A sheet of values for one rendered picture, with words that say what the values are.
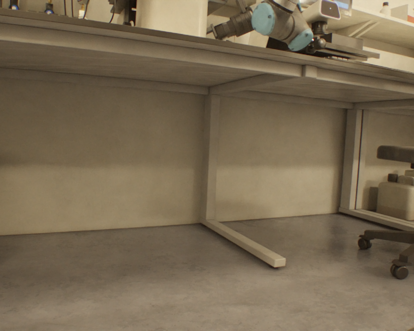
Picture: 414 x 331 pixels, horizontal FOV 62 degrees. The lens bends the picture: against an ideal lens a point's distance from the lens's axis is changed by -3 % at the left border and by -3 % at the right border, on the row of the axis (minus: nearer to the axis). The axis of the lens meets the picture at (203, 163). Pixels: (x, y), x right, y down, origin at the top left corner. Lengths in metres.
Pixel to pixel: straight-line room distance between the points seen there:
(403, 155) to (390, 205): 1.09
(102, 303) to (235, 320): 0.38
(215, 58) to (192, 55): 0.07
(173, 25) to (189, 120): 0.90
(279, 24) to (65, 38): 0.63
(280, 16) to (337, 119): 1.40
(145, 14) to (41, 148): 0.91
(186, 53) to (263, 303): 0.76
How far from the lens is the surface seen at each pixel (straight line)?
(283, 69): 1.19
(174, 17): 1.07
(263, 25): 1.17
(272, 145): 2.15
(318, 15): 1.60
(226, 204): 2.03
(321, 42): 1.34
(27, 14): 0.92
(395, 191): 2.58
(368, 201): 2.77
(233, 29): 1.32
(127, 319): 1.03
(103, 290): 1.19
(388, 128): 2.85
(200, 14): 1.10
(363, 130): 2.49
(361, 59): 1.58
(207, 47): 1.03
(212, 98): 1.82
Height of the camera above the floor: 0.50
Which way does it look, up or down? 5 degrees down
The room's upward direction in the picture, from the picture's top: 2 degrees clockwise
